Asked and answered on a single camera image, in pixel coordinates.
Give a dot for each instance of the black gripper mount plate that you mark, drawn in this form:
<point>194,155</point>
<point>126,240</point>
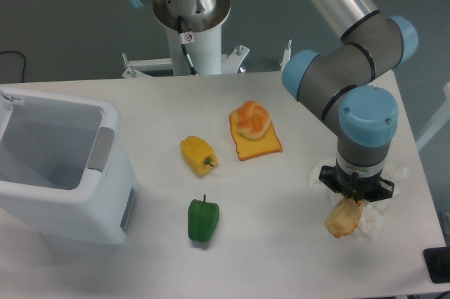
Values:
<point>356,184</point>

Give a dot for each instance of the square toast bread slice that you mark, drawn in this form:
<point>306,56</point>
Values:
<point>247,148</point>

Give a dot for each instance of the yellow bell pepper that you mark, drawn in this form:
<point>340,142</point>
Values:
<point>198,155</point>

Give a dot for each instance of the round knotted bread roll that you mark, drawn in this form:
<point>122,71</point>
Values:
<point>251,120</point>

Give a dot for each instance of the white frame leg right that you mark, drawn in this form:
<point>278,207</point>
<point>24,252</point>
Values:
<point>435,123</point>

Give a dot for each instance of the golden fried pastry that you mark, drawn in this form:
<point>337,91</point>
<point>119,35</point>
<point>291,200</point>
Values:
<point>343,218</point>

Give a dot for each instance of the white plastic trash can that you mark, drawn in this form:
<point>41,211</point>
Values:
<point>64,167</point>

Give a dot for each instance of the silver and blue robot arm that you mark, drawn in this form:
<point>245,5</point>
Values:
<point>336,88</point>

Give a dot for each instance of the green bell pepper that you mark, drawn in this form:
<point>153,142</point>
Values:
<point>203,218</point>

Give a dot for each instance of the crumpled white tissue paper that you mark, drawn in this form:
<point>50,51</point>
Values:
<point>373,214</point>

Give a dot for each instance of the black device at table edge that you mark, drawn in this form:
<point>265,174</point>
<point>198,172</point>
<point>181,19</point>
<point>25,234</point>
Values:
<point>437,263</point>

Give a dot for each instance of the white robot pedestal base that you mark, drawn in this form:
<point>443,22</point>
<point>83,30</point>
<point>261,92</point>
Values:
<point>190,54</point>

